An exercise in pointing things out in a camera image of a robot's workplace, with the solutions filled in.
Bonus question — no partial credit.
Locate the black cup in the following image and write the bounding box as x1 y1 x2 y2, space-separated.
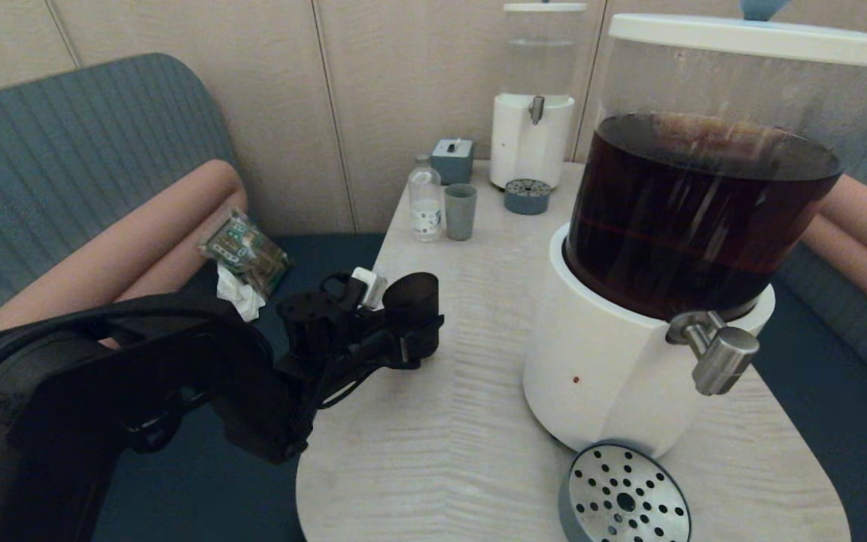
382 273 443 370

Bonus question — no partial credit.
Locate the large metal dispenser tap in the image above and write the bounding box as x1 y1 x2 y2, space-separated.
665 312 761 397

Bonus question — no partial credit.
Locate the grey-blue cup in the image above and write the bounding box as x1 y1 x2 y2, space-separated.
444 184 478 242

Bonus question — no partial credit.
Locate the clear plastic bottle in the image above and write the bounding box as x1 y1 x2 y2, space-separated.
409 154 444 242

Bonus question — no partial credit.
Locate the crumpled white tissue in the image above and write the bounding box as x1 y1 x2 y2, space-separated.
215 262 267 323

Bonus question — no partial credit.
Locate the small blue drip tray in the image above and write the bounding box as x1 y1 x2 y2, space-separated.
504 179 552 216

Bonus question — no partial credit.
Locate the small blue box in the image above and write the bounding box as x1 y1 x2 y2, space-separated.
431 139 474 186

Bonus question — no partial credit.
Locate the small clear water dispenser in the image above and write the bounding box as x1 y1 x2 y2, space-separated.
489 11 576 191

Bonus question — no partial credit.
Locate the dark teal seat cushion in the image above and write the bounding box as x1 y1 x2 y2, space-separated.
751 280 867 542
91 233 388 542

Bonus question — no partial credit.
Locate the large dark tea dispenser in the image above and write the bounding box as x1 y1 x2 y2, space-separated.
522 34 867 460

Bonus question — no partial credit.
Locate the large silver drip tray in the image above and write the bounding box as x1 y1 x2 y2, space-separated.
558 443 692 542

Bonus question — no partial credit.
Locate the small white dispenser lid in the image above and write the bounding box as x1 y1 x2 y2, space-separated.
503 0 587 14

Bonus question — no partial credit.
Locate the ribbed grey-blue bench backrest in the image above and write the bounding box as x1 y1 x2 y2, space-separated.
0 53 242 347
776 72 867 411

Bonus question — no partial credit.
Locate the large white dispenser lid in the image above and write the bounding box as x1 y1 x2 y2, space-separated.
608 0 867 70

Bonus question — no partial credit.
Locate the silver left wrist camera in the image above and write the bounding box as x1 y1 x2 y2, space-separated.
351 267 388 312

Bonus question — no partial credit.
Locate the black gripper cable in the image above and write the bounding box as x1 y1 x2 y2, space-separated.
313 361 385 411

